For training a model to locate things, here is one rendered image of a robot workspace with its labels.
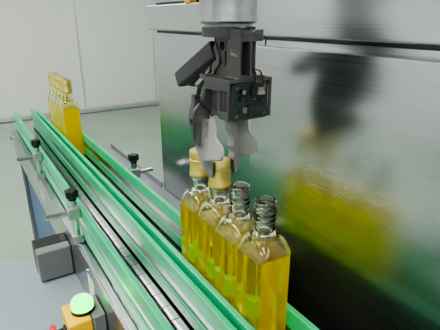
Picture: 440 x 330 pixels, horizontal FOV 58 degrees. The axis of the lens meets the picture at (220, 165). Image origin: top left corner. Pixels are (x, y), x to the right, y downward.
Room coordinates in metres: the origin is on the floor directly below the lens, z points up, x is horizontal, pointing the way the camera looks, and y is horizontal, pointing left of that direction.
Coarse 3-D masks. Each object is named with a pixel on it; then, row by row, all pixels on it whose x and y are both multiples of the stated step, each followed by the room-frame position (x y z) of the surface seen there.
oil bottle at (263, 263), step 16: (240, 240) 0.48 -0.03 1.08; (256, 240) 0.46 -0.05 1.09; (272, 240) 0.46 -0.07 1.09; (240, 256) 0.47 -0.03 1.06; (256, 256) 0.44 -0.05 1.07; (272, 256) 0.44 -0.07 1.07; (288, 256) 0.46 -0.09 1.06; (240, 272) 0.47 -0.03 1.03; (256, 272) 0.44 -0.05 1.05; (272, 272) 0.44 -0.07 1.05; (288, 272) 0.46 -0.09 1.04; (240, 288) 0.47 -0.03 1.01; (256, 288) 0.44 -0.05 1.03; (272, 288) 0.45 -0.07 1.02; (240, 304) 0.47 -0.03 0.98; (256, 304) 0.44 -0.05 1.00; (272, 304) 0.45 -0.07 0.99; (256, 320) 0.44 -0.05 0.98; (272, 320) 0.45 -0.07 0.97
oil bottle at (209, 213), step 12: (204, 204) 0.57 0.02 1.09; (216, 204) 0.56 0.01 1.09; (228, 204) 0.56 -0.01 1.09; (204, 216) 0.56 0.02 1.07; (216, 216) 0.54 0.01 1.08; (204, 228) 0.56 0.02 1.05; (204, 240) 0.56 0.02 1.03; (204, 252) 0.56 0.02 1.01; (204, 264) 0.56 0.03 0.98; (204, 276) 0.56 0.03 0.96
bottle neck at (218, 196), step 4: (212, 192) 0.56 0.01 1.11; (216, 192) 0.56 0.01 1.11; (220, 192) 0.56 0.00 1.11; (224, 192) 0.56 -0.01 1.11; (228, 192) 0.57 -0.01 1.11; (212, 196) 0.56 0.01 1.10; (216, 196) 0.56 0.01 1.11; (220, 196) 0.56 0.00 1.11; (224, 196) 0.56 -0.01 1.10; (228, 196) 0.57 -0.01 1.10; (212, 200) 0.56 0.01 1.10; (216, 200) 0.56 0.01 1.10; (220, 200) 0.56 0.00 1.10; (224, 200) 0.56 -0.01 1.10; (228, 200) 0.57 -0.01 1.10
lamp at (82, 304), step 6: (78, 294) 0.65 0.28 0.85; (84, 294) 0.65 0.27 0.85; (72, 300) 0.63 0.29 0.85; (78, 300) 0.63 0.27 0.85; (84, 300) 0.63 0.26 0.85; (90, 300) 0.64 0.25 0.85; (72, 306) 0.62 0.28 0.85; (78, 306) 0.62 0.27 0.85; (84, 306) 0.62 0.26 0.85; (90, 306) 0.63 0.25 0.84; (72, 312) 0.62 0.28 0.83; (78, 312) 0.62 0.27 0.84; (84, 312) 0.62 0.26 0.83; (90, 312) 0.63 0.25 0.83
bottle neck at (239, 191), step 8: (232, 184) 0.52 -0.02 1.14; (240, 184) 0.53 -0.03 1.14; (248, 184) 0.52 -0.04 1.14; (232, 192) 0.51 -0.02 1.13; (240, 192) 0.51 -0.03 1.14; (248, 192) 0.51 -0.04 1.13; (232, 200) 0.51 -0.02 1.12; (240, 200) 0.51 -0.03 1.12; (248, 200) 0.51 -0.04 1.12; (232, 208) 0.51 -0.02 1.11; (240, 208) 0.51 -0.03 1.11; (248, 208) 0.51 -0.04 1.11; (232, 216) 0.51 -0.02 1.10; (240, 216) 0.51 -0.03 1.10; (248, 216) 0.51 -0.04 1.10
